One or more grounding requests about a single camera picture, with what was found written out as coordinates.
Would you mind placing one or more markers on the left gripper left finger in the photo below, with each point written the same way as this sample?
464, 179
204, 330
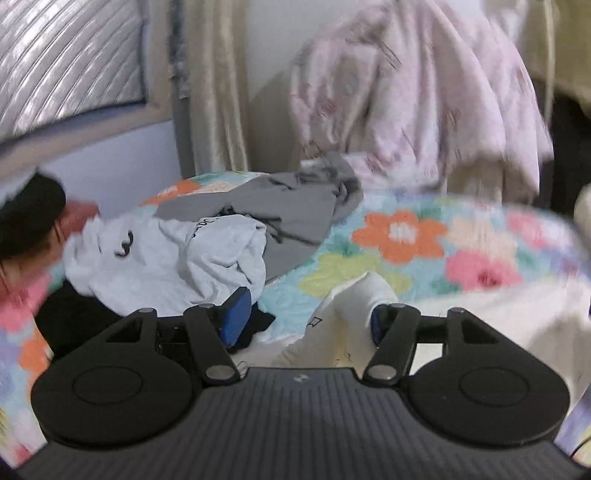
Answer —
212, 330

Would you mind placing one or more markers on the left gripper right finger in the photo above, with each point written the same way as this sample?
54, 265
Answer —
393, 328

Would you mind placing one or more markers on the cream bow print garment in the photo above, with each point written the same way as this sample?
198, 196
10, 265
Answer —
548, 318

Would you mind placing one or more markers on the floral quilted bedspread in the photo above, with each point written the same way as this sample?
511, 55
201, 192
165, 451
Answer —
523, 270

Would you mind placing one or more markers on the light grey sweatshirt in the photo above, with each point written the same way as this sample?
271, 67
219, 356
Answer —
135, 261

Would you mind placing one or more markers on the grey t-shirt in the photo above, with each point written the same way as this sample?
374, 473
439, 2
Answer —
298, 208

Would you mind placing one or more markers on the black garment on bed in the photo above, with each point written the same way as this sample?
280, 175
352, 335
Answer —
67, 320

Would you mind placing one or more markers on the black folded garment on suitcase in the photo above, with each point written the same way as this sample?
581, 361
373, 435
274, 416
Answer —
29, 216

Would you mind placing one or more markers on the pink bear print blanket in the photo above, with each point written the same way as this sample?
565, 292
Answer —
414, 97

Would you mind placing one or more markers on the beige curtain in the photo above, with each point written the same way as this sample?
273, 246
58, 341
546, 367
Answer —
214, 34

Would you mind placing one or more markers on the silver quilted window cover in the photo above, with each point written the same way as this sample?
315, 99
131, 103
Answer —
60, 59

